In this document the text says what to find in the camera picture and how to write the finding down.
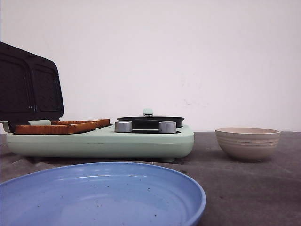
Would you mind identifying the white bread slice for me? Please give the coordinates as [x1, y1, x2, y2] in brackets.
[51, 119, 110, 128]
[15, 122, 97, 135]

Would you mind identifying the beige ribbed bowl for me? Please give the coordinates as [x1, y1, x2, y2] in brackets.
[215, 127, 281, 162]

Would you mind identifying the breakfast maker hinged lid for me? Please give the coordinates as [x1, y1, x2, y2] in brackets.
[0, 42, 64, 133]

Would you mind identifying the mint green breakfast maker base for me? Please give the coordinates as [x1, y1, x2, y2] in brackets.
[6, 125, 194, 162]

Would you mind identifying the black round frying pan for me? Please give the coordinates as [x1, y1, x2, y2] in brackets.
[117, 108, 185, 129]

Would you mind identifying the right silver control knob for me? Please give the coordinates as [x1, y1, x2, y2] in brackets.
[158, 121, 177, 134]

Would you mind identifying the silver control knob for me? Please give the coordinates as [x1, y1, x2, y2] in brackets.
[158, 121, 177, 134]
[114, 121, 133, 133]

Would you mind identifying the left silver control knob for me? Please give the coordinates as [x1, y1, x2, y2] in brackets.
[114, 121, 133, 133]

